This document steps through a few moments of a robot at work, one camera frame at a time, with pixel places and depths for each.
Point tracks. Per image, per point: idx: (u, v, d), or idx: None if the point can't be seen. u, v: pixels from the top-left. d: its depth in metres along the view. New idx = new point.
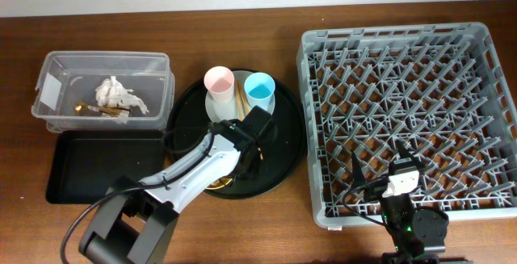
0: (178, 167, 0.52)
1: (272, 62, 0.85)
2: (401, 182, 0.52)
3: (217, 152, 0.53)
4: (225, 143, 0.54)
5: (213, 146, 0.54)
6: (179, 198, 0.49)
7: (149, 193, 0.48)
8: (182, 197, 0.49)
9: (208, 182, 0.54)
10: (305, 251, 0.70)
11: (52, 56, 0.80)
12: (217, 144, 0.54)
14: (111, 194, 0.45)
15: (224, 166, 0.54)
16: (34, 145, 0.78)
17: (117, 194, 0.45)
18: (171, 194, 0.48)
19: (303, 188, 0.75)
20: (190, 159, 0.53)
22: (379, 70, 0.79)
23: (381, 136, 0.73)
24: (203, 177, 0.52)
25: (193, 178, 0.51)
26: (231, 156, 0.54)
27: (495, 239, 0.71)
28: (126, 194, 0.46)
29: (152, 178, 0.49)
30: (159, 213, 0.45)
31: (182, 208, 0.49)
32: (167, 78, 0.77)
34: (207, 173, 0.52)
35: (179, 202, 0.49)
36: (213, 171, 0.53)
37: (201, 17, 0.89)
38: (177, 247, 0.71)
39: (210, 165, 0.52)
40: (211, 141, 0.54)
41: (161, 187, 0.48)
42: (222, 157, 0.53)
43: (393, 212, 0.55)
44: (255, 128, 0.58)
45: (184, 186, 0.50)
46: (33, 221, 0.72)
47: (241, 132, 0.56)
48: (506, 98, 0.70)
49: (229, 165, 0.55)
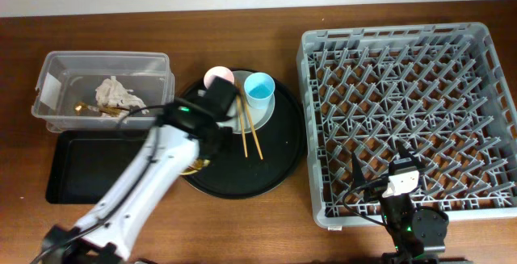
0: (119, 191, 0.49)
1: (272, 62, 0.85)
2: (401, 182, 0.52)
3: (166, 154, 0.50)
4: (176, 134, 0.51)
5: (161, 144, 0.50)
6: (122, 231, 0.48)
7: (89, 237, 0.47)
8: (124, 228, 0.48)
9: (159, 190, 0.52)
10: (305, 250, 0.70)
11: (52, 56, 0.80)
12: (165, 141, 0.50)
14: (48, 250, 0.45)
15: (175, 165, 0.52)
16: (34, 145, 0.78)
17: (53, 249, 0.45)
18: (112, 229, 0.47)
19: (303, 188, 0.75)
20: (135, 173, 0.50)
22: (379, 70, 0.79)
23: (381, 136, 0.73)
24: (153, 187, 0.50)
25: (136, 202, 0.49)
26: (184, 152, 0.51)
27: (495, 239, 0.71)
28: (63, 247, 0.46)
29: (89, 218, 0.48)
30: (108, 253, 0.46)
31: (129, 236, 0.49)
32: (167, 79, 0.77)
34: (156, 182, 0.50)
35: (123, 232, 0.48)
36: (165, 175, 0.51)
37: (201, 17, 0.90)
38: (177, 247, 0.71)
39: (156, 177, 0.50)
40: (157, 140, 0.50)
41: (99, 227, 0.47)
42: (171, 157, 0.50)
43: (393, 212, 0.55)
44: (216, 106, 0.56)
45: (126, 215, 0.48)
46: (33, 221, 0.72)
47: (198, 109, 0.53)
48: (506, 98, 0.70)
49: (182, 161, 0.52)
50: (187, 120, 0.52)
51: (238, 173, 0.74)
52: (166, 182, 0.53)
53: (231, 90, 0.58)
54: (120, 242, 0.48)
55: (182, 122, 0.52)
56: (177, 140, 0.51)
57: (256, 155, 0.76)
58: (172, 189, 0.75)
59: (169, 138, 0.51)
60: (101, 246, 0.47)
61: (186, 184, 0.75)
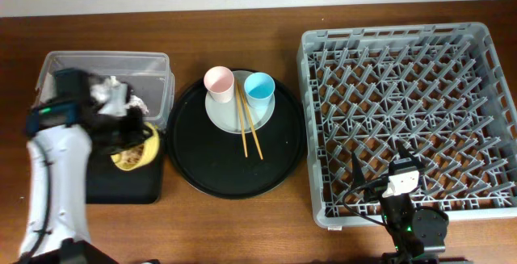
0: (38, 207, 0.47)
1: (272, 62, 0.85)
2: (401, 182, 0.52)
3: (58, 151, 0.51)
4: (56, 131, 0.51)
5: (48, 148, 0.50)
6: (65, 227, 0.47)
7: (39, 251, 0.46)
8: (67, 224, 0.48)
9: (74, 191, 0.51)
10: (305, 251, 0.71)
11: (52, 56, 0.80)
12: (50, 143, 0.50)
14: None
15: (76, 155, 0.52)
16: None
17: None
18: (56, 233, 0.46)
19: (303, 188, 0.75)
20: (42, 185, 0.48)
22: (379, 70, 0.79)
23: (381, 136, 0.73)
24: (65, 182, 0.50)
25: (63, 197, 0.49)
26: (75, 144, 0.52)
27: (495, 239, 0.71)
28: None
29: (30, 240, 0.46)
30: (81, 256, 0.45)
31: (78, 229, 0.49)
32: (167, 78, 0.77)
34: (64, 179, 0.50)
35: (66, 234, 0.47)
36: (73, 167, 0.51)
37: (201, 16, 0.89)
38: (177, 247, 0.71)
39: (58, 174, 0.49)
40: (38, 148, 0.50)
41: (44, 236, 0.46)
42: (65, 149, 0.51)
43: (393, 212, 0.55)
44: (75, 92, 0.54)
45: (63, 212, 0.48)
46: None
47: (57, 102, 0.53)
48: (506, 98, 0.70)
49: (76, 150, 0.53)
50: (52, 120, 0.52)
51: (237, 174, 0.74)
52: (80, 179, 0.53)
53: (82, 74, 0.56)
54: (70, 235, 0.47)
55: (48, 121, 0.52)
56: (56, 132, 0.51)
57: (255, 155, 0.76)
58: (172, 189, 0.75)
59: (53, 138, 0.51)
60: (56, 249, 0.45)
61: (186, 184, 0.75)
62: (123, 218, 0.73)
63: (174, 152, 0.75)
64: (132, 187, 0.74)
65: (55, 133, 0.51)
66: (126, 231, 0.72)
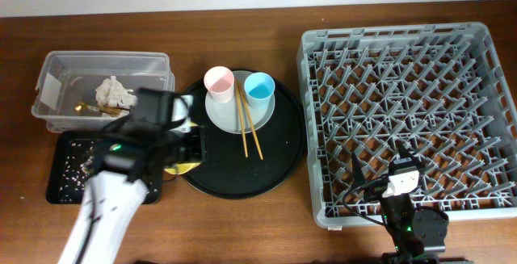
0: (79, 235, 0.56)
1: (272, 62, 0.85)
2: (401, 182, 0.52)
3: (108, 207, 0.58)
4: (119, 187, 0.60)
5: (100, 199, 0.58)
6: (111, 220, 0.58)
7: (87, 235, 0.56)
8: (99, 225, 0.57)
9: (117, 236, 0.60)
10: (305, 250, 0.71)
11: (52, 56, 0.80)
12: (116, 201, 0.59)
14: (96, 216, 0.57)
15: (121, 215, 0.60)
16: (35, 146, 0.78)
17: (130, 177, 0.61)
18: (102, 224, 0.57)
19: (303, 188, 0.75)
20: (81, 236, 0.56)
22: (379, 69, 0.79)
23: (381, 136, 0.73)
24: (115, 234, 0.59)
25: (98, 247, 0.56)
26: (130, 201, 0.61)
27: (495, 239, 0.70)
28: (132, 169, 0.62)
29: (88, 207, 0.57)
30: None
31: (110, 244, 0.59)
32: (167, 79, 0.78)
34: (112, 227, 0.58)
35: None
36: (111, 231, 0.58)
37: (201, 17, 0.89)
38: (177, 248, 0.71)
39: (83, 235, 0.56)
40: (95, 196, 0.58)
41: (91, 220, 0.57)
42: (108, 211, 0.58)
43: (394, 211, 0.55)
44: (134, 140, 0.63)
45: (114, 207, 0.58)
46: (33, 220, 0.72)
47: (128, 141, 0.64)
48: (506, 98, 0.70)
49: (126, 208, 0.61)
50: (116, 158, 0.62)
51: (238, 173, 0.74)
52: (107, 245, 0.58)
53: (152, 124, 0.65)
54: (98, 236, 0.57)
55: (115, 165, 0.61)
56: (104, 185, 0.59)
57: (256, 155, 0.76)
58: (173, 190, 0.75)
59: (102, 188, 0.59)
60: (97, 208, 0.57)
61: (186, 184, 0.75)
62: None
63: None
64: None
65: (102, 182, 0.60)
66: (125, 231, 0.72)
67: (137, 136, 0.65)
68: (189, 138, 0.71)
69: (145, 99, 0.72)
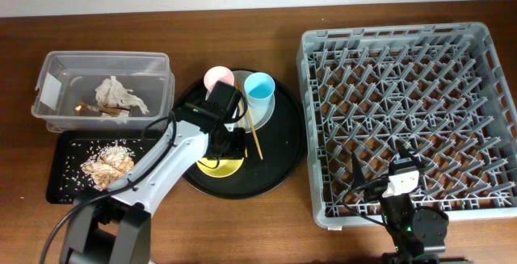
0: (145, 164, 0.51)
1: (272, 62, 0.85)
2: (401, 182, 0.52)
3: (183, 141, 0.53)
4: (191, 130, 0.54)
5: (178, 133, 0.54)
6: (161, 173, 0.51)
7: (117, 198, 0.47)
8: (151, 194, 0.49)
9: (178, 172, 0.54)
10: (305, 250, 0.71)
11: (52, 56, 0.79)
12: (183, 131, 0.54)
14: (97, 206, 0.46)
15: (191, 152, 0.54)
16: (35, 146, 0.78)
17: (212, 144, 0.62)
18: (181, 151, 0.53)
19: (303, 188, 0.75)
20: (156, 154, 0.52)
22: (379, 69, 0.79)
23: (381, 136, 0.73)
24: (175, 171, 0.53)
25: (161, 174, 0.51)
26: (195, 144, 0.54)
27: (495, 239, 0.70)
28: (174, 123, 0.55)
29: (118, 182, 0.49)
30: (131, 214, 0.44)
31: (153, 206, 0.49)
32: (167, 79, 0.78)
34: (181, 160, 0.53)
35: (150, 199, 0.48)
36: (178, 162, 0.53)
37: (200, 17, 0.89)
38: (177, 247, 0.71)
39: (178, 154, 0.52)
40: (174, 129, 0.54)
41: (128, 190, 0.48)
42: (188, 144, 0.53)
43: (394, 211, 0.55)
44: (222, 102, 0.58)
45: (189, 141, 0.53)
46: (34, 220, 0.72)
47: (208, 112, 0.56)
48: (506, 98, 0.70)
49: (196, 150, 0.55)
50: (195, 119, 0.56)
51: (238, 173, 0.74)
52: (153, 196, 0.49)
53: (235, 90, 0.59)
54: (148, 205, 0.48)
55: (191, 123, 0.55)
56: (195, 132, 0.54)
57: (256, 155, 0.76)
58: (172, 190, 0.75)
59: (186, 127, 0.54)
60: (129, 204, 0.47)
61: (186, 184, 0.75)
62: None
63: None
64: None
65: (189, 125, 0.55)
66: None
67: (212, 107, 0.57)
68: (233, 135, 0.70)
69: (224, 85, 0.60)
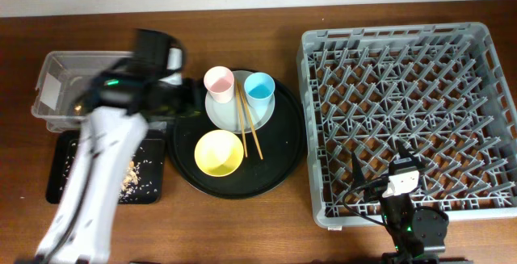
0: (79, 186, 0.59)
1: (272, 62, 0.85)
2: (401, 182, 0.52)
3: (109, 143, 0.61)
4: (111, 121, 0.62)
5: (99, 135, 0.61)
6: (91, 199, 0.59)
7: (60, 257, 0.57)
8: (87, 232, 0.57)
9: (119, 178, 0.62)
10: (305, 250, 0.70)
11: (52, 56, 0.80)
12: (102, 128, 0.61)
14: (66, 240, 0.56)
15: (123, 146, 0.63)
16: (35, 145, 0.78)
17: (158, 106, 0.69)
18: (101, 157, 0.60)
19: (304, 188, 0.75)
20: (84, 170, 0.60)
22: (379, 69, 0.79)
23: (381, 136, 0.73)
24: (115, 173, 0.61)
25: (91, 200, 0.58)
26: (127, 136, 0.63)
27: (495, 239, 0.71)
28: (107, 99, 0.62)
29: (52, 241, 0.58)
30: None
31: (101, 232, 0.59)
32: None
34: (112, 161, 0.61)
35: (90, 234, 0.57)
36: (110, 170, 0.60)
37: (200, 17, 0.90)
38: (177, 247, 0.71)
39: (104, 162, 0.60)
40: (94, 131, 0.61)
41: (63, 242, 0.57)
42: (111, 144, 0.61)
43: (394, 211, 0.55)
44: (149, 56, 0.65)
45: (110, 144, 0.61)
46: (34, 220, 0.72)
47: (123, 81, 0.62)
48: (506, 98, 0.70)
49: (127, 141, 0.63)
50: (115, 91, 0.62)
51: (238, 173, 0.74)
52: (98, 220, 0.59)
53: (161, 39, 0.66)
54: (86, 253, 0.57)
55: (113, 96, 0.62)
56: (106, 119, 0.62)
57: (256, 154, 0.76)
58: (173, 190, 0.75)
59: (102, 123, 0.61)
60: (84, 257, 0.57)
61: (186, 184, 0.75)
62: (123, 218, 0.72)
63: (174, 152, 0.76)
64: (133, 187, 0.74)
65: (102, 116, 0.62)
66: (126, 231, 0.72)
67: (134, 70, 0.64)
68: (181, 90, 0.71)
69: (145, 39, 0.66)
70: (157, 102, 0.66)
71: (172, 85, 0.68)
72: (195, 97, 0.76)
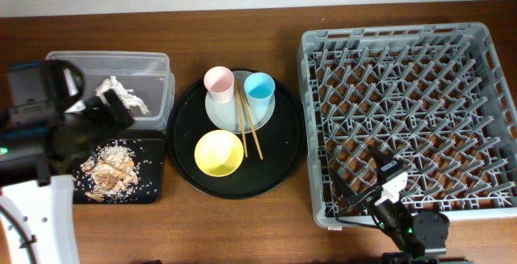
0: None
1: (272, 62, 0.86)
2: (395, 187, 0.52)
3: (38, 221, 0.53)
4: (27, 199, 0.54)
5: (22, 219, 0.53)
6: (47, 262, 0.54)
7: None
8: None
9: (62, 239, 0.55)
10: (305, 250, 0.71)
11: (52, 56, 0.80)
12: (25, 212, 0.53)
14: None
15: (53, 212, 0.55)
16: None
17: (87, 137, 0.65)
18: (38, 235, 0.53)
19: (304, 188, 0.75)
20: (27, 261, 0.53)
22: (379, 70, 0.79)
23: (381, 136, 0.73)
24: (57, 240, 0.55)
25: None
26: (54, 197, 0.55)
27: (495, 239, 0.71)
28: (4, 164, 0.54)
29: None
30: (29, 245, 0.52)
31: None
32: (167, 79, 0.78)
34: (52, 233, 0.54)
35: None
36: (52, 238, 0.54)
37: (200, 17, 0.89)
38: (178, 247, 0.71)
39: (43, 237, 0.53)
40: (12, 221, 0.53)
41: None
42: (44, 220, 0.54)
43: (384, 214, 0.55)
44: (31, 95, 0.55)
45: (44, 218, 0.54)
46: None
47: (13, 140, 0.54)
48: (506, 98, 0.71)
49: (57, 202, 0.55)
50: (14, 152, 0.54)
51: (237, 173, 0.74)
52: None
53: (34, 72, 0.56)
54: None
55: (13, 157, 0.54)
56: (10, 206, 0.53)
57: (255, 155, 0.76)
58: (173, 190, 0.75)
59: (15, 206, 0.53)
60: None
61: (186, 185, 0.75)
62: (123, 218, 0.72)
63: (174, 152, 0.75)
64: (133, 187, 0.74)
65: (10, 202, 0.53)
66: (126, 231, 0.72)
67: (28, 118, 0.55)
68: (88, 113, 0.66)
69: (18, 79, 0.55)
70: (64, 140, 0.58)
71: (67, 120, 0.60)
72: (113, 111, 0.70)
